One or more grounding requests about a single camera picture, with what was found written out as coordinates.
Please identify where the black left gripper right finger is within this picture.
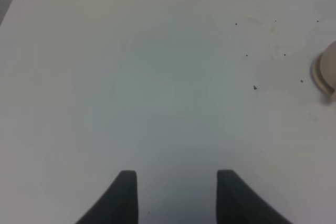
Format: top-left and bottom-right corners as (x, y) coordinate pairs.
(216, 170), (290, 223)

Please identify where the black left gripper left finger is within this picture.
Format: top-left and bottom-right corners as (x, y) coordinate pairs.
(77, 170), (139, 224)

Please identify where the beige teapot saucer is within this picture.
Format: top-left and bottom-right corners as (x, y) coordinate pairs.
(311, 54), (335, 97)

